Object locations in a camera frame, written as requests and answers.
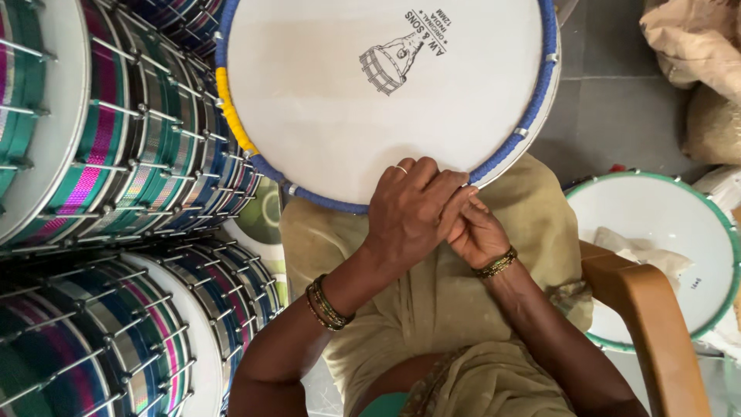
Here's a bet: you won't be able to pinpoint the person's right hand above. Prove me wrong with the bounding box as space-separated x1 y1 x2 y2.
446 194 516 271

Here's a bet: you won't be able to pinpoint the person's left hand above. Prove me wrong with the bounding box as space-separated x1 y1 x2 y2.
362 156 479 279

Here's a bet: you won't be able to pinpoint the white drum with blue rim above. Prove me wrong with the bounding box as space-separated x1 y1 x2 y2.
214 0 562 215

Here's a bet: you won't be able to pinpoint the green gold wrist bangles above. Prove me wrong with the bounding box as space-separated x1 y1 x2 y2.
471 246 519 280
305 273 356 332

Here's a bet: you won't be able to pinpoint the beige sari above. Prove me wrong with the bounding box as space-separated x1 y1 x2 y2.
279 153 595 417

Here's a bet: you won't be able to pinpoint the white drum with green rim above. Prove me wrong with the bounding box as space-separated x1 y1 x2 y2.
564 170 741 353

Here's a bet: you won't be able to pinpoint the teal blouse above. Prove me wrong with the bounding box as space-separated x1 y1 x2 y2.
358 392 411 417

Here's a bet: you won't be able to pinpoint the green white patterned drum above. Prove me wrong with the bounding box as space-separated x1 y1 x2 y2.
223 175 289 309

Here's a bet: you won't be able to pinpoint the wooden chair armrest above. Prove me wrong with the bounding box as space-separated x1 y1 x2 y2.
579 240 713 417

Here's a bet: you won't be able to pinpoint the white plastic bag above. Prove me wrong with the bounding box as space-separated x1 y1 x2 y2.
691 166 741 210

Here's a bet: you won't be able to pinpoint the brown woven sack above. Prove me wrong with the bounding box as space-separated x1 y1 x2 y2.
682 81 741 166

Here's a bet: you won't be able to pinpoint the beige plastic sack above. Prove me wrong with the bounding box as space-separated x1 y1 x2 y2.
639 0 741 106

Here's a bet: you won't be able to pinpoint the row of shiny striped drums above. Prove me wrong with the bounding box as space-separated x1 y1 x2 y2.
0 237 284 417
0 0 264 256

